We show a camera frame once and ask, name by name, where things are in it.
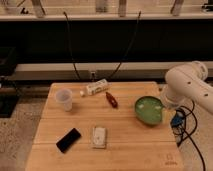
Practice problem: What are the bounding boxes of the black phone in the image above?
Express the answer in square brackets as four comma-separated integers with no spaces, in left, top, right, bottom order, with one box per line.
[56,128,81,153]

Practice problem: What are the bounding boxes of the white plastic bottle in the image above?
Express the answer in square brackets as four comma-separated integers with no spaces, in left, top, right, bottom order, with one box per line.
[80,79,109,97]

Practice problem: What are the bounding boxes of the right black hanging cable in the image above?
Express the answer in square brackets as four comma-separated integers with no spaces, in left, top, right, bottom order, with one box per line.
[107,10,142,81]

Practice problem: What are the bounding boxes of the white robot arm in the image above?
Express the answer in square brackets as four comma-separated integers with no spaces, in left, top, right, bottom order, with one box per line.
[160,61,213,115]

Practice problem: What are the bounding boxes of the dark red small object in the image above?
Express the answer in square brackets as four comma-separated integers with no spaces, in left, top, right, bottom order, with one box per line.
[106,92,118,108]

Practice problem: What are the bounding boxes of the black hanging cable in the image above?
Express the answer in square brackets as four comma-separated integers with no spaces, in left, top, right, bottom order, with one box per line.
[107,10,142,81]
[63,11,82,81]

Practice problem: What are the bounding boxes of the green ceramic bowl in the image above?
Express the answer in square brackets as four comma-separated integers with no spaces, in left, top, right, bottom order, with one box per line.
[134,96,164,126]

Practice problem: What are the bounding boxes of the black cable on floor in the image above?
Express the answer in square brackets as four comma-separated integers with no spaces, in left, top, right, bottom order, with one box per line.
[172,99,208,171]

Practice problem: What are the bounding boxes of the clear plastic cup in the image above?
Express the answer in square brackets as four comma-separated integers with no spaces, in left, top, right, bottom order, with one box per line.
[55,89,72,111]

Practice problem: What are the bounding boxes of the white rectangular box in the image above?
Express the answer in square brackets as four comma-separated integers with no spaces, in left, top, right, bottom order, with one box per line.
[92,127,107,149]

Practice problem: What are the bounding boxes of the left black hanging cable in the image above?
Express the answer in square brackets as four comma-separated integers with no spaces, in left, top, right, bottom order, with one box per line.
[63,11,82,81]

